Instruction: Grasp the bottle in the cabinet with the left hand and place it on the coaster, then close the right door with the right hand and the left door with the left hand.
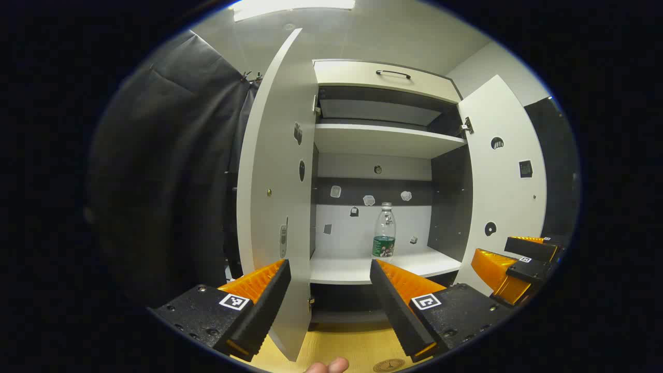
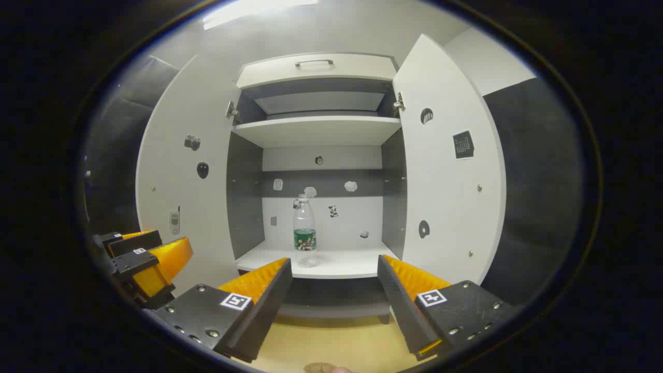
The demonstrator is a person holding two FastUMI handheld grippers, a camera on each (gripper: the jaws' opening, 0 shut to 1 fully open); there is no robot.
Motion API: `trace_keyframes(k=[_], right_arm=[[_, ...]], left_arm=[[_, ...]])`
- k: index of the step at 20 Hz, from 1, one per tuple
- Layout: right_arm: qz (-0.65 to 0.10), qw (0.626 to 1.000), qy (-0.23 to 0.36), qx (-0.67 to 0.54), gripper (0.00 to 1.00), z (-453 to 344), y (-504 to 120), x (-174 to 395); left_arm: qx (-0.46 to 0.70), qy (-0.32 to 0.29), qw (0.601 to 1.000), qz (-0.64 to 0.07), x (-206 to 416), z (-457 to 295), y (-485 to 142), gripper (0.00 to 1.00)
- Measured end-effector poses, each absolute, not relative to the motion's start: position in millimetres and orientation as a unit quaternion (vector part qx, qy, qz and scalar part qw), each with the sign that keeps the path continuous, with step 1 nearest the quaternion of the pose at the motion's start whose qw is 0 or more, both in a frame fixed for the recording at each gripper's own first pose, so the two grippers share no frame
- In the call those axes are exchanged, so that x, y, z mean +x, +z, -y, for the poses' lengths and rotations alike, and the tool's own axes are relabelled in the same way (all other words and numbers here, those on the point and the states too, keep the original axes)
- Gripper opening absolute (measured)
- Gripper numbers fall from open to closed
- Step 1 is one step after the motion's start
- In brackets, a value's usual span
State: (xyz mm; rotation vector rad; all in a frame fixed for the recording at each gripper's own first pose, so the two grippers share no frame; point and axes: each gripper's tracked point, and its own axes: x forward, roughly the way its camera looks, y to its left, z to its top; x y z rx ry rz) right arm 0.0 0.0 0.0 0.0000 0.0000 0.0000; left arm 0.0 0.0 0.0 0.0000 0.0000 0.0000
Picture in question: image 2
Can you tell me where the white cabinet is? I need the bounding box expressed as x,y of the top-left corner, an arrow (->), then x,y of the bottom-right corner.
226,52 -> 407,324

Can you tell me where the white cabinet door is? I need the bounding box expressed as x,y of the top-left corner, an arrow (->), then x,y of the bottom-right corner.
136,54 -> 241,296
392,34 -> 507,285

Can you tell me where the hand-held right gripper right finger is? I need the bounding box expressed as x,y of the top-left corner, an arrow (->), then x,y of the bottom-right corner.
377,255 -> 518,362

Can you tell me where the clear plastic bottle green label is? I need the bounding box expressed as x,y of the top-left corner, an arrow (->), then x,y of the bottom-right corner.
293,194 -> 318,267

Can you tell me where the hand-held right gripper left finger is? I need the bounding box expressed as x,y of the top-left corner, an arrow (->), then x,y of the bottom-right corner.
155,257 -> 293,363

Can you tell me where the black backdrop cloth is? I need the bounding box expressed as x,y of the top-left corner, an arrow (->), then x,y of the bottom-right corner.
85,54 -> 179,234
482,78 -> 586,306

